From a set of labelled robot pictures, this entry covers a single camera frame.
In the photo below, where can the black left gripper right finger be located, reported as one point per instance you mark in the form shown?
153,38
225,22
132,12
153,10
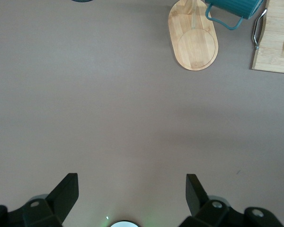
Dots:
198,203

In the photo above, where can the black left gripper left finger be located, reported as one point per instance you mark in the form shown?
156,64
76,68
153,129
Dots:
59,203

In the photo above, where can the dark teal ribbed cup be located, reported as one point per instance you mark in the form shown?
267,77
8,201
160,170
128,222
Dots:
234,7

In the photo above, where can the wooden mug tree stand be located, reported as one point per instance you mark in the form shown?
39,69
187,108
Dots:
194,47

